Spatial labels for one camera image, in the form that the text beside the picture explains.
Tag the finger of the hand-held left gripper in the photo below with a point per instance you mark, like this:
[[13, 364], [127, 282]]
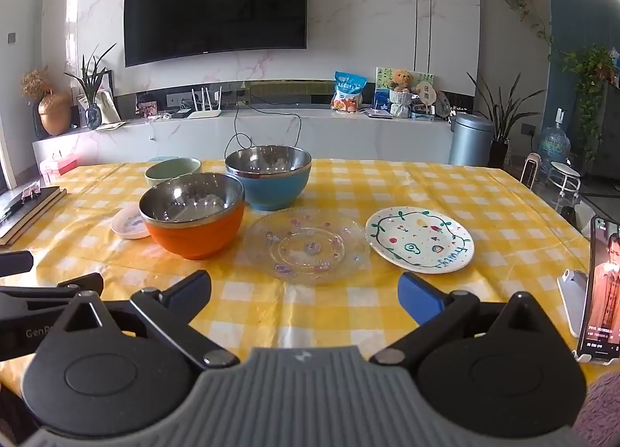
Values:
[[17, 264], [58, 294]]

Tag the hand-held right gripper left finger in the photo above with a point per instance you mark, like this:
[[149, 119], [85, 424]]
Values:
[[193, 289]]

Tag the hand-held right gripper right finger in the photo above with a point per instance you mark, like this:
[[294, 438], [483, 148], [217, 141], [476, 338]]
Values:
[[419, 297]]

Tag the orange steel bowl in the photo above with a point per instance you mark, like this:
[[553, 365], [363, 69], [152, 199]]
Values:
[[193, 239]]

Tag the white painted plate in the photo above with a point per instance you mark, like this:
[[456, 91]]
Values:
[[416, 243]]

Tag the clear glass plate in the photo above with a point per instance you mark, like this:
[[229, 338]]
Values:
[[305, 253]]

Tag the green ceramic bowl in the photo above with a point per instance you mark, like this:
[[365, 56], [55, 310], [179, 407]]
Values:
[[169, 172]]

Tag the blue steel bowl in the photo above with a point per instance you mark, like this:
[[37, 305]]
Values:
[[271, 190]]

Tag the black notebook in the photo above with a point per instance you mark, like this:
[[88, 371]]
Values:
[[29, 214]]

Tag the binder clip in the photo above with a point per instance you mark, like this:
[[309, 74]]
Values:
[[30, 191]]

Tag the pink box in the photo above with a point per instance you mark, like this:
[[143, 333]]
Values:
[[58, 168]]

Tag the yellow checked tablecloth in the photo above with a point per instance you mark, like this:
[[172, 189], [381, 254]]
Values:
[[339, 185]]

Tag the white phone stand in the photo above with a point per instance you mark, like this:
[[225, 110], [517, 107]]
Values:
[[571, 297]]

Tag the gold vase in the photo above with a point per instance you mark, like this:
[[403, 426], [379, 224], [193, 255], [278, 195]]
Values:
[[54, 115]]

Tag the grey trash can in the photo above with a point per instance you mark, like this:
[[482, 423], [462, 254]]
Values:
[[470, 142]]

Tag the long-leaved potted plant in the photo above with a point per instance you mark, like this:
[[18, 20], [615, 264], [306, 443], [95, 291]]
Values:
[[499, 151]]

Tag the beige envelope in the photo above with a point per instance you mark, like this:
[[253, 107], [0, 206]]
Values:
[[109, 126]]

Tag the green plant in blue vase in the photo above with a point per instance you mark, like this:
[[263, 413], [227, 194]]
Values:
[[93, 115]]

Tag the black set-top box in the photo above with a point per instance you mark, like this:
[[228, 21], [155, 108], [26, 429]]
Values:
[[181, 114]]

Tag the white router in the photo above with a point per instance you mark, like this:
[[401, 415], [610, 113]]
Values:
[[206, 113]]

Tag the white marble console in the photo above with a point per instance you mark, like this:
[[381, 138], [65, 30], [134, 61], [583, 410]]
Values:
[[339, 137]]

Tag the white paper bag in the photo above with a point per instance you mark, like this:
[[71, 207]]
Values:
[[109, 108]]

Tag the dried flowers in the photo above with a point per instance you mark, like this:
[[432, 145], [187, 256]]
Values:
[[35, 81]]

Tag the smartphone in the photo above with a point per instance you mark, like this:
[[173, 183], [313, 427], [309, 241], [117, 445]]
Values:
[[603, 292]]

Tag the white stool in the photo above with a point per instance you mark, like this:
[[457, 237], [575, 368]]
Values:
[[562, 171]]

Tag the decorative plate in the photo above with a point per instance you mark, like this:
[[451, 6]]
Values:
[[443, 104]]

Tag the round hand fan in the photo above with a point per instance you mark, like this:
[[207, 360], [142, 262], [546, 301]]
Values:
[[429, 92]]

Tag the blue water bottle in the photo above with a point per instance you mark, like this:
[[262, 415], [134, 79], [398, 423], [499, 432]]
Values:
[[553, 142]]

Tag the teddy bear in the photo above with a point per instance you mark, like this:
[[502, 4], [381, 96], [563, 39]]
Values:
[[401, 88]]

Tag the blue snack bag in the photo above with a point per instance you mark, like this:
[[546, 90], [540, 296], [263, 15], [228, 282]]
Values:
[[346, 93]]

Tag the person's purple fleece clothing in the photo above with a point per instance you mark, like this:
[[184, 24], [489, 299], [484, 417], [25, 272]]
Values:
[[603, 413]]

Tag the green painted canvas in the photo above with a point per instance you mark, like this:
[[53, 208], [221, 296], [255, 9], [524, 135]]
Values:
[[380, 79]]

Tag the black television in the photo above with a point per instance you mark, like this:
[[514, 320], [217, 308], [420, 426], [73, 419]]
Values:
[[215, 4]]

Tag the leafy green shelf plant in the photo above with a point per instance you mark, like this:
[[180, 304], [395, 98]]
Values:
[[588, 64]]

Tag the small photo frame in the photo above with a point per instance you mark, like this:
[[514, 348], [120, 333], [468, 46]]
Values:
[[147, 109]]

